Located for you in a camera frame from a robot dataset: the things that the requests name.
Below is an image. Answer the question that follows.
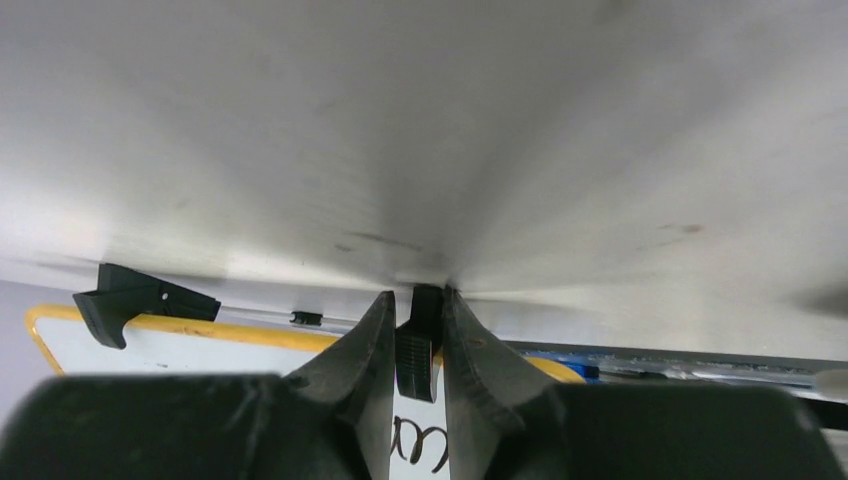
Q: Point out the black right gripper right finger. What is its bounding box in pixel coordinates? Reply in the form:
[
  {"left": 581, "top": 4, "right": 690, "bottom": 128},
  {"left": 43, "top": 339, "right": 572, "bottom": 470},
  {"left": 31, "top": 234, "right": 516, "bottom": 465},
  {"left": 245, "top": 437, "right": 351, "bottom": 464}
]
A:
[{"left": 442, "top": 287, "right": 564, "bottom": 479}]

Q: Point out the yellow framed small whiteboard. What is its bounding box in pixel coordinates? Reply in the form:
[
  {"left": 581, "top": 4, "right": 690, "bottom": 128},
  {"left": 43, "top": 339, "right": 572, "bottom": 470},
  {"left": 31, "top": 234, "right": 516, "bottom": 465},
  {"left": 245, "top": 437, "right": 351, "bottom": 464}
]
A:
[{"left": 1, "top": 264, "right": 570, "bottom": 479}]

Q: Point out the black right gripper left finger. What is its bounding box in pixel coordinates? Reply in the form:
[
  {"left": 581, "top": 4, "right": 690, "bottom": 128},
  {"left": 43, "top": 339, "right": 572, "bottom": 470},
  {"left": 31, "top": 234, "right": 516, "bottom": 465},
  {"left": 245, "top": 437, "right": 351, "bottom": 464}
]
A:
[{"left": 284, "top": 291, "right": 396, "bottom": 479}]

